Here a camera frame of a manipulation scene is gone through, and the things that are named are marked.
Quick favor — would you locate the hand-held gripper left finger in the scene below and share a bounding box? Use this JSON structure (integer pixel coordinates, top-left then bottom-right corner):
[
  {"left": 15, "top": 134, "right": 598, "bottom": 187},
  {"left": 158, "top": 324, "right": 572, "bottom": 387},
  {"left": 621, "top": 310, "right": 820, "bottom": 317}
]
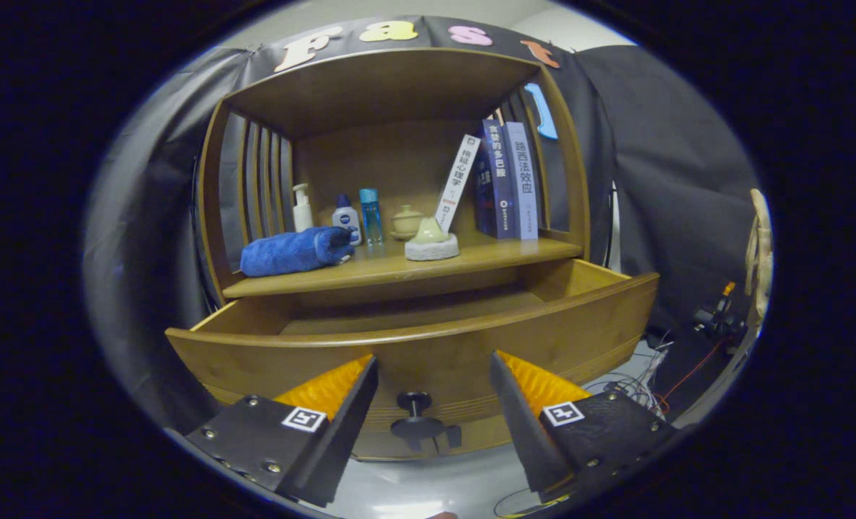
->
[{"left": 185, "top": 353, "right": 379, "bottom": 508}]

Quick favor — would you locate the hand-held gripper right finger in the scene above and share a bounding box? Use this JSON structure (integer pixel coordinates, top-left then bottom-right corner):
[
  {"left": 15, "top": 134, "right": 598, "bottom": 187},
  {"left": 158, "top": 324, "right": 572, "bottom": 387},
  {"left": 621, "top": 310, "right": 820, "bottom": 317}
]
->
[{"left": 489, "top": 350, "right": 677, "bottom": 505}]

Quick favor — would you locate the black drawer knob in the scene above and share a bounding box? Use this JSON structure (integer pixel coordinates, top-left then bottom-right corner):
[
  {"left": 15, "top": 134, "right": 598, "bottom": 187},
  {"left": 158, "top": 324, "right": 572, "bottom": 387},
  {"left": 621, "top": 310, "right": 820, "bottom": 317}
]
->
[{"left": 390, "top": 391, "right": 446, "bottom": 453}]

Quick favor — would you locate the wooden drawer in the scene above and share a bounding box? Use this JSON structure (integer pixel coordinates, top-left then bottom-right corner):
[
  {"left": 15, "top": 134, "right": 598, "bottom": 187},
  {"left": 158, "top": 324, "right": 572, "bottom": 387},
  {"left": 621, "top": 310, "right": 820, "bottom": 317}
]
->
[{"left": 165, "top": 258, "right": 661, "bottom": 437}]

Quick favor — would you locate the pale green white round brush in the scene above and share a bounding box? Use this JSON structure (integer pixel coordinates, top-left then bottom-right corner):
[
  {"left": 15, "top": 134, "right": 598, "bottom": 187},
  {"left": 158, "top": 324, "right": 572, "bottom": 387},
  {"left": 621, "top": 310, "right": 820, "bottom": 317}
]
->
[{"left": 404, "top": 216, "right": 461, "bottom": 262}]

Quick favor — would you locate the wooden cabinet door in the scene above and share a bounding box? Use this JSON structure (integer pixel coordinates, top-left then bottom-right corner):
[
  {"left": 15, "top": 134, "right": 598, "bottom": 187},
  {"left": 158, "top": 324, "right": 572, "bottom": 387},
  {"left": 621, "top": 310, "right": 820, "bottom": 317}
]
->
[
  {"left": 435, "top": 414, "right": 515, "bottom": 456},
  {"left": 352, "top": 429, "right": 436, "bottom": 462}
]

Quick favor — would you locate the wooden countertop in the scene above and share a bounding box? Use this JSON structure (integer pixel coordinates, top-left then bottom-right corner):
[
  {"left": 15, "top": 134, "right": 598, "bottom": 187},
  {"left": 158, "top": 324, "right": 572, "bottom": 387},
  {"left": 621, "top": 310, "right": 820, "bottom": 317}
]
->
[{"left": 222, "top": 231, "right": 585, "bottom": 300}]

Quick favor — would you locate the wooden cabinet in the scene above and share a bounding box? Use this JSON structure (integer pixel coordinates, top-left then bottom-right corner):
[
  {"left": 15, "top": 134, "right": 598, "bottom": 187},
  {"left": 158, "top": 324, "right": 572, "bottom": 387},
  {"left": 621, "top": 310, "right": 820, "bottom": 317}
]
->
[{"left": 197, "top": 47, "right": 591, "bottom": 462}]

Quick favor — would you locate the blue rolled towel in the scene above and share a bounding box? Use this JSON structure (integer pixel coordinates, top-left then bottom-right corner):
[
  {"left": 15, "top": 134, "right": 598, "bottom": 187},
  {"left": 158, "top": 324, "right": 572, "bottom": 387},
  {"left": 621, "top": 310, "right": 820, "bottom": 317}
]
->
[{"left": 240, "top": 226, "right": 356, "bottom": 278}]

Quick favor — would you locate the white bottle with blue cap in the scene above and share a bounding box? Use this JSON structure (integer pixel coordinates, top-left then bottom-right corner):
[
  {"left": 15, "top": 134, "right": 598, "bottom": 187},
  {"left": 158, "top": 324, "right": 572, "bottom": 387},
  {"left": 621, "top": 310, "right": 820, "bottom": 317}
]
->
[{"left": 332, "top": 193, "right": 363, "bottom": 247}]

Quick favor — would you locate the clear blue bottle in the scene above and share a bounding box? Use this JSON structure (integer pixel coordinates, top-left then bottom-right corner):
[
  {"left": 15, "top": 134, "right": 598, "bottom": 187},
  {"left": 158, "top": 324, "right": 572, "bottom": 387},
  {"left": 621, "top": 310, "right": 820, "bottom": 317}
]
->
[{"left": 359, "top": 188, "right": 384, "bottom": 247}]

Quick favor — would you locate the black device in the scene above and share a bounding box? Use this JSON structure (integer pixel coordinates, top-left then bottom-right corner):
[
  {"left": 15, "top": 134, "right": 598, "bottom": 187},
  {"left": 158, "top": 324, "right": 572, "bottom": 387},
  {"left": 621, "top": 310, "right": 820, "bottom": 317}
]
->
[{"left": 691, "top": 281, "right": 749, "bottom": 340}]

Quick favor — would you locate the white pump bottle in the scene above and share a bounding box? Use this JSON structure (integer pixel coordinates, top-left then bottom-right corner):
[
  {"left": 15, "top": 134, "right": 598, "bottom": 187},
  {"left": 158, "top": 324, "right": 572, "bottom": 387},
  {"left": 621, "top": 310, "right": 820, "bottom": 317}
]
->
[{"left": 292, "top": 183, "right": 314, "bottom": 233}]

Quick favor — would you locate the beige lidded teacup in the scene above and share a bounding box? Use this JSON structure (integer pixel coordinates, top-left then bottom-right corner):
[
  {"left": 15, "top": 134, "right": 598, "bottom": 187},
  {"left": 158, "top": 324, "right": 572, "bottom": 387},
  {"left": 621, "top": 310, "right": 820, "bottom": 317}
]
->
[{"left": 390, "top": 205, "right": 424, "bottom": 241}]

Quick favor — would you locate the pale grey book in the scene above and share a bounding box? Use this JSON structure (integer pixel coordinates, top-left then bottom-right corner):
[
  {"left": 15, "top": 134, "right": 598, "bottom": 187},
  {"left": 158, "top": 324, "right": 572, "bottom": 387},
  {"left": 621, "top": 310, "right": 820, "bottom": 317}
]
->
[{"left": 503, "top": 121, "right": 540, "bottom": 241}]

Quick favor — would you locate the dark blue book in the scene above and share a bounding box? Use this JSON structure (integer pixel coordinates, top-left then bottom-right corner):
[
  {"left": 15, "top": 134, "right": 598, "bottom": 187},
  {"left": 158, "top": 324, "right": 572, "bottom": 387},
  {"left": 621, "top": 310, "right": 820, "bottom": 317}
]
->
[{"left": 473, "top": 119, "right": 516, "bottom": 240}]

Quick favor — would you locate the white book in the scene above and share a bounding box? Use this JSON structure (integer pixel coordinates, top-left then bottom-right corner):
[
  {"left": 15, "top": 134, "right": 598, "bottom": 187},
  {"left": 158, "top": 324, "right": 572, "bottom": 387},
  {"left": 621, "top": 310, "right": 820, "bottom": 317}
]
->
[{"left": 435, "top": 134, "right": 482, "bottom": 234}]

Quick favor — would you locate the beige hanging object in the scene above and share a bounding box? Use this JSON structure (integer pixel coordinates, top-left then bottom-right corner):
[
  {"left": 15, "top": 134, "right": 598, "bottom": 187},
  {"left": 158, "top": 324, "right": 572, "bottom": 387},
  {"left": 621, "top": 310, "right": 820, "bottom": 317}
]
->
[{"left": 744, "top": 187, "right": 771, "bottom": 329}]

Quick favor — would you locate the tangle of floor cables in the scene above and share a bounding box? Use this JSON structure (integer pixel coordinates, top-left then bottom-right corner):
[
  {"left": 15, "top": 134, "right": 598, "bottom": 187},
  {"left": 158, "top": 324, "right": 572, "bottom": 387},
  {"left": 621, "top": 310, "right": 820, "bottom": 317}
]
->
[{"left": 586, "top": 339, "right": 731, "bottom": 419}]

